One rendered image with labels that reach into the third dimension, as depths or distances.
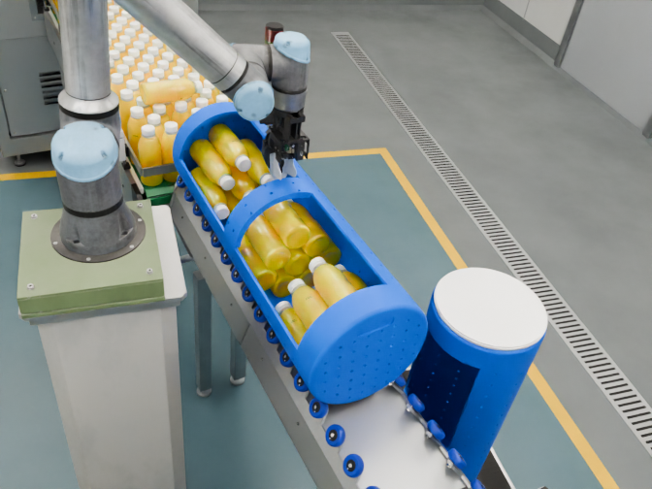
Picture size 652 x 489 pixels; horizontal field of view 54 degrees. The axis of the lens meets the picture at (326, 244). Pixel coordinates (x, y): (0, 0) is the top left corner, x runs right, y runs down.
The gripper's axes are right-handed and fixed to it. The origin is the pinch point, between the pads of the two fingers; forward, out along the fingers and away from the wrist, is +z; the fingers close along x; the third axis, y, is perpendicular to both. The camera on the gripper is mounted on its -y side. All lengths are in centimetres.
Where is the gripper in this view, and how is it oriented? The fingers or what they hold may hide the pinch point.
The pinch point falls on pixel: (277, 176)
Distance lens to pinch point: 155.2
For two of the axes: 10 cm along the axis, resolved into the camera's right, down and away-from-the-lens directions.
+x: 8.8, -2.2, 4.2
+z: -1.1, 7.7, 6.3
